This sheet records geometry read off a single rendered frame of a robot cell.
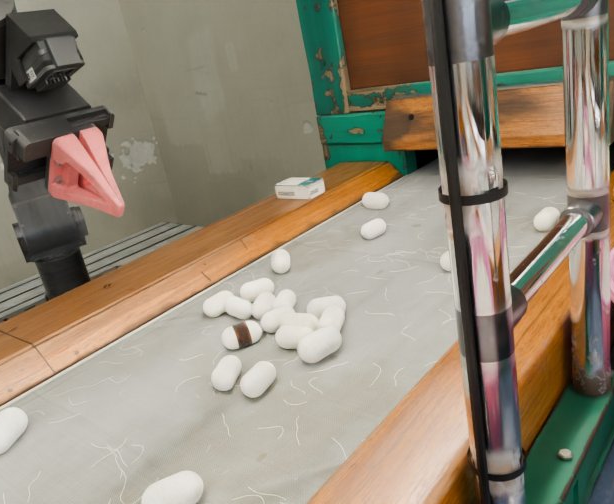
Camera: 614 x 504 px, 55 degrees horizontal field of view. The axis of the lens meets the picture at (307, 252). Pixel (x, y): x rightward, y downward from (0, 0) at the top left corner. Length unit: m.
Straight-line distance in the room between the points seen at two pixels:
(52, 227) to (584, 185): 0.66
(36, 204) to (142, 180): 1.99
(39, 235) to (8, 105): 0.29
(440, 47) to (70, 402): 0.39
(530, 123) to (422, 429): 0.51
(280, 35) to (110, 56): 0.93
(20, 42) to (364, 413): 0.40
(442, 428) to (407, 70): 0.65
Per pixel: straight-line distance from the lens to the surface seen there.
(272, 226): 0.71
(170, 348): 0.52
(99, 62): 2.76
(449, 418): 0.33
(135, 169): 2.81
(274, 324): 0.49
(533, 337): 0.40
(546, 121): 0.76
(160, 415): 0.44
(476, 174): 0.22
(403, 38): 0.89
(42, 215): 0.85
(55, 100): 0.60
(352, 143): 0.96
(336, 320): 0.47
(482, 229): 0.23
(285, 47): 2.12
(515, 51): 0.83
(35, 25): 0.57
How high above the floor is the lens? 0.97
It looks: 20 degrees down
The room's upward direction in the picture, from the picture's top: 11 degrees counter-clockwise
